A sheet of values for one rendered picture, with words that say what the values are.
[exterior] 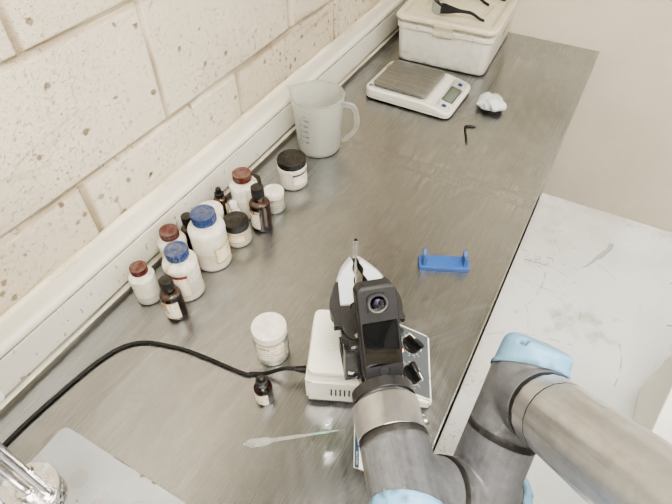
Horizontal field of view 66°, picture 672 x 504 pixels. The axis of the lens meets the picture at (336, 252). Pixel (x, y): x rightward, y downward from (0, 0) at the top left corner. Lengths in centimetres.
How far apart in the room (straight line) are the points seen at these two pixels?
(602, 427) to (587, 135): 174
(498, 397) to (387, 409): 11
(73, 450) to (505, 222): 92
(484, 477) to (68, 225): 75
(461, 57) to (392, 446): 133
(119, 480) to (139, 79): 65
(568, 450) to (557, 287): 66
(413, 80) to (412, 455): 119
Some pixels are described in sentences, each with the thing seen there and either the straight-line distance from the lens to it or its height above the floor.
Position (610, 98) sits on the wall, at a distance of 207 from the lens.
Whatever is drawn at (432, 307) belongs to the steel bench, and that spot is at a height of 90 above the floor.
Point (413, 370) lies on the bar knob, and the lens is 85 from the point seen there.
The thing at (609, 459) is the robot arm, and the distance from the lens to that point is 45.
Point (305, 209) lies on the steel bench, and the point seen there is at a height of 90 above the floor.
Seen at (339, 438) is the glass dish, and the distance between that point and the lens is 85.
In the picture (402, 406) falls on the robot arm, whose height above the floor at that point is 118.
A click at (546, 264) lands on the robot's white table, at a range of 114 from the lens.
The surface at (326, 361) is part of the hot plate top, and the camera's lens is 82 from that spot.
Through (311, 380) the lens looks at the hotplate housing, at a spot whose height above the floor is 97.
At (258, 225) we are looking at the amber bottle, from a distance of 111.
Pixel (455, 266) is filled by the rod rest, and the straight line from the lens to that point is 106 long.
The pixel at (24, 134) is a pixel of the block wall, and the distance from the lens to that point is 90.
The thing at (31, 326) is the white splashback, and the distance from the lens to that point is 97.
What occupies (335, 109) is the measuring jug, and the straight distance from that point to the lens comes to 124.
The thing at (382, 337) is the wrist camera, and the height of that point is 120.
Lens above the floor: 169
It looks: 47 degrees down
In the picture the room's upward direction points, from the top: straight up
